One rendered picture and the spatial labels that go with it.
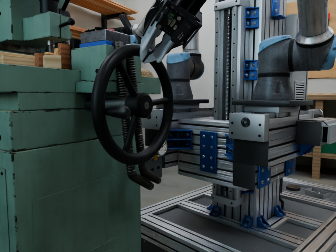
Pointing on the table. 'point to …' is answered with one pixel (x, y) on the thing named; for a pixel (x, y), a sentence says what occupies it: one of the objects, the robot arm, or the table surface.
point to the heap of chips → (146, 73)
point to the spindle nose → (49, 6)
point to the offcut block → (52, 61)
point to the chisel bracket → (46, 29)
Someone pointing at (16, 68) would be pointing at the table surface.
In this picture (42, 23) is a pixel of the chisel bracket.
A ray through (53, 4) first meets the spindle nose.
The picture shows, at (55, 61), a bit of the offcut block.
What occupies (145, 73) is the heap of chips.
